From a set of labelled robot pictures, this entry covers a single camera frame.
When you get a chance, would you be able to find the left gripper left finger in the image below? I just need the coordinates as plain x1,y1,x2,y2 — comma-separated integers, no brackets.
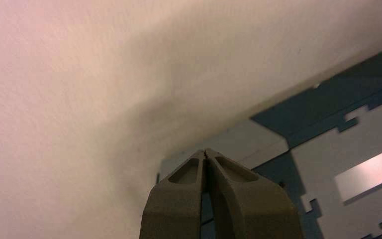
139,149,208,239

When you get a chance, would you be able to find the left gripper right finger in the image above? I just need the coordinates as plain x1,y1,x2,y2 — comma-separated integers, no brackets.
204,148,306,239

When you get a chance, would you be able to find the modular grey and teal control box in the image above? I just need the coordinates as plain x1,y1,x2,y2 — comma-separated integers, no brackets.
156,43,382,239

